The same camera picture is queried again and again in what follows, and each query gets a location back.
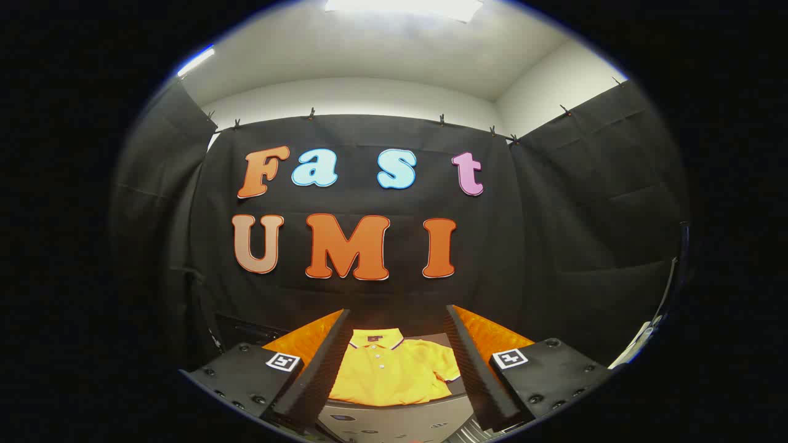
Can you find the black backdrop cloth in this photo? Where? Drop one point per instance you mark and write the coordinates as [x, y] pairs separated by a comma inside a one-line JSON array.
[[554, 246]]

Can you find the yellow polo shirt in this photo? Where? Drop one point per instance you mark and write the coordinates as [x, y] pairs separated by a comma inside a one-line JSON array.
[[394, 375]]

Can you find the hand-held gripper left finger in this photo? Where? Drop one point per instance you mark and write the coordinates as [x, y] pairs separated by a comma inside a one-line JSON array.
[[326, 369]]

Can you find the small ceiling light panel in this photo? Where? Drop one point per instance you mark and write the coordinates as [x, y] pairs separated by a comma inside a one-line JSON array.
[[196, 62]]

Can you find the large ceiling light panel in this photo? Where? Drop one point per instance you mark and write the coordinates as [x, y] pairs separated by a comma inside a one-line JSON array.
[[406, 7]]

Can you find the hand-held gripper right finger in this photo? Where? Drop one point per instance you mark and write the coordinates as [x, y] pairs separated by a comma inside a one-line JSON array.
[[474, 369]]

